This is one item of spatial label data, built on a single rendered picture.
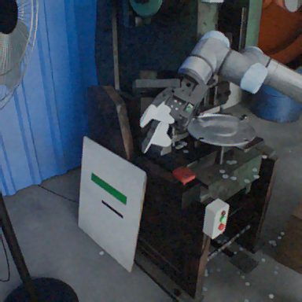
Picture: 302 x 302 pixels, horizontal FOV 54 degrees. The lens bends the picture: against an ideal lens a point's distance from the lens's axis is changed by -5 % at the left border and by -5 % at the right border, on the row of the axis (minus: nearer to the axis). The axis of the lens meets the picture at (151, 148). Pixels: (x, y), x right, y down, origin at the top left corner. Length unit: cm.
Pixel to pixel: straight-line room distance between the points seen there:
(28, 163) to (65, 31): 95
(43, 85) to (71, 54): 28
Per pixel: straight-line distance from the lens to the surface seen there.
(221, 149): 130
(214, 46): 80
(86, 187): 178
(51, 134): 229
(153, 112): 64
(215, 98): 124
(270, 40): 154
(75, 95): 227
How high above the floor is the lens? 135
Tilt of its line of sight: 30 degrees down
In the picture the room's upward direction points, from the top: straight up
